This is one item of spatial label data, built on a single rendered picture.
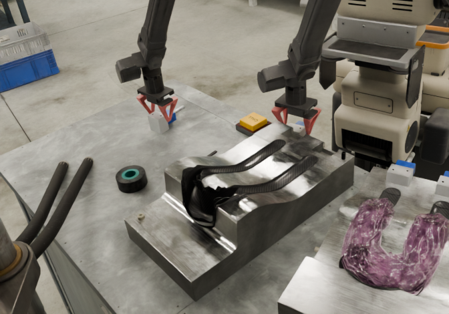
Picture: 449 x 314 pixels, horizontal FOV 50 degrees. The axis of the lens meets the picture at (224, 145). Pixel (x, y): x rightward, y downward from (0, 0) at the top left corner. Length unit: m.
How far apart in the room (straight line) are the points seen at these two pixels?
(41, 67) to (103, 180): 2.93
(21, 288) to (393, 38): 1.06
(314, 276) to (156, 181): 0.59
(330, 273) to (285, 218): 0.23
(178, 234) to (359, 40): 0.74
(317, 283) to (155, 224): 0.40
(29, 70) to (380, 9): 3.28
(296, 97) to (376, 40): 0.28
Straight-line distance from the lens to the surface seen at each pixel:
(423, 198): 1.16
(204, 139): 1.46
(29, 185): 1.47
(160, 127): 1.52
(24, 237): 1.15
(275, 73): 1.24
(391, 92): 1.49
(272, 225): 1.06
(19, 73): 4.23
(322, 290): 0.87
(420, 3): 1.36
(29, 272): 0.85
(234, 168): 1.18
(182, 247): 1.04
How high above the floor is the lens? 1.59
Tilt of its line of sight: 33 degrees down
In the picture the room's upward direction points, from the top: 7 degrees counter-clockwise
